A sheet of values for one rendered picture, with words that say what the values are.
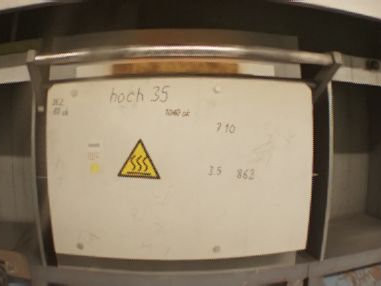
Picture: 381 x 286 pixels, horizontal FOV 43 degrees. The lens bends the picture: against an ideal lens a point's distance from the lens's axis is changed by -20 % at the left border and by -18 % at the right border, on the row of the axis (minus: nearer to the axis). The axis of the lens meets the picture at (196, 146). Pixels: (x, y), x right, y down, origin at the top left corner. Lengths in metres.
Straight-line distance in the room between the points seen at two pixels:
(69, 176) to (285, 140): 0.49
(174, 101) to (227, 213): 0.26
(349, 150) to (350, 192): 0.17
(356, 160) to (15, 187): 1.36
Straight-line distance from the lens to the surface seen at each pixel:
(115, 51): 1.10
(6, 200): 2.02
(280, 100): 1.26
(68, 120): 1.21
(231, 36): 1.37
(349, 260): 1.53
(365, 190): 2.19
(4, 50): 1.38
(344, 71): 1.44
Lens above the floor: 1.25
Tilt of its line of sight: 3 degrees down
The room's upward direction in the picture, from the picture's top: straight up
